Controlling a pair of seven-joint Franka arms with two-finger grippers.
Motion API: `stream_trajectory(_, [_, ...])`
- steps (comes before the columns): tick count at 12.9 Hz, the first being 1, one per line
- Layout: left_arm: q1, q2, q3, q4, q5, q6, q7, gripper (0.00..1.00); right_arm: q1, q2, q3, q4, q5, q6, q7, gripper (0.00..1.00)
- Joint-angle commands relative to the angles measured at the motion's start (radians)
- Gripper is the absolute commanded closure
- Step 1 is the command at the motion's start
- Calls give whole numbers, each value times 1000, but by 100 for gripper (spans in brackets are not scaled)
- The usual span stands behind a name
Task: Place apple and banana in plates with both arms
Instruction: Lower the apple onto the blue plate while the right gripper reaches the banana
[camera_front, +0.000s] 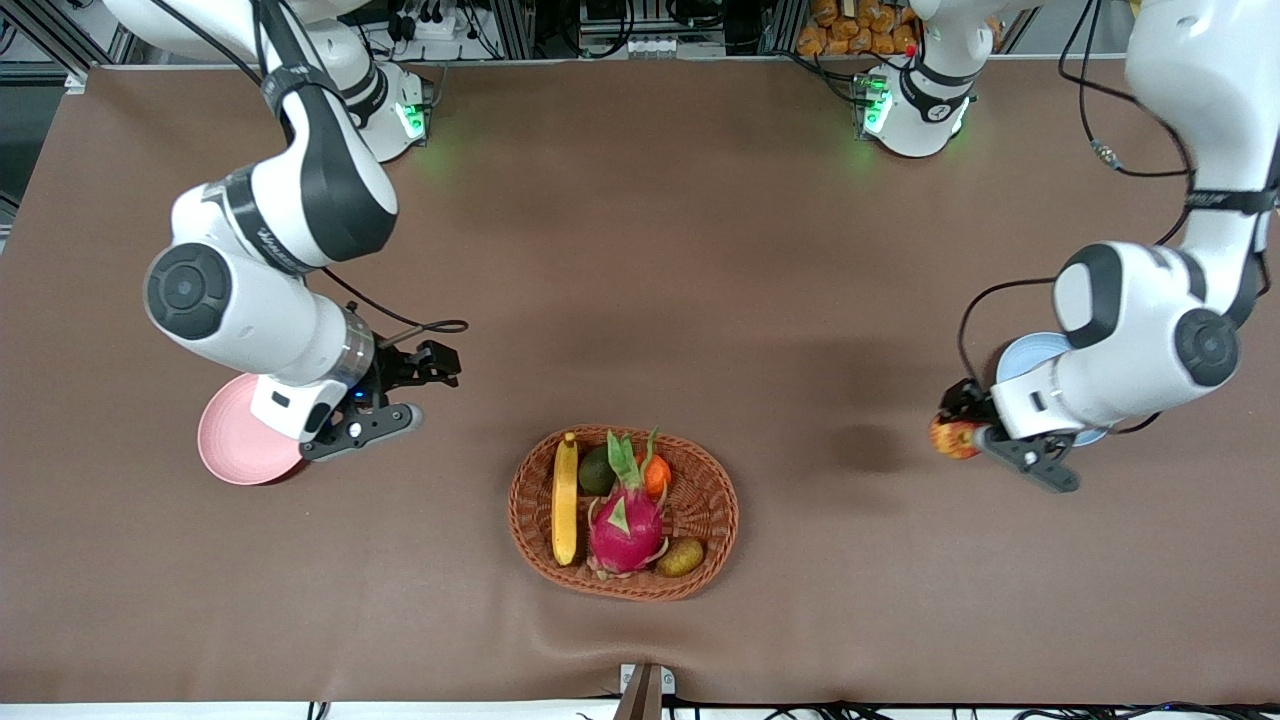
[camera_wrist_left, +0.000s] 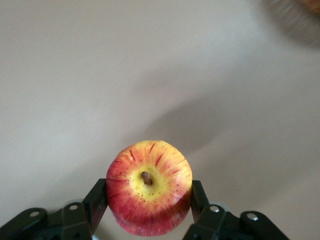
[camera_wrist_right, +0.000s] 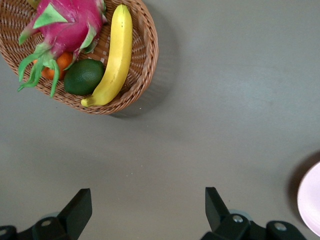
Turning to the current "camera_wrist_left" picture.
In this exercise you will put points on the brown table cloth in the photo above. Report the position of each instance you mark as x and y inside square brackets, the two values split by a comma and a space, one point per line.
[100, 75]

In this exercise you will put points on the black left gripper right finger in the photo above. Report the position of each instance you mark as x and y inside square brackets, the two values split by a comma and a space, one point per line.
[212, 222]

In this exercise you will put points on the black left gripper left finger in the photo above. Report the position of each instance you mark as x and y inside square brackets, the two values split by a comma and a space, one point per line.
[75, 220]

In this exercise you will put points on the red yellow apple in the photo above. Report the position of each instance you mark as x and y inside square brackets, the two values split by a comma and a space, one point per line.
[150, 200]

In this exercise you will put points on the brown wicker basket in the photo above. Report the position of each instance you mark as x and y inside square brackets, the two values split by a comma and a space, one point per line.
[315, 3]

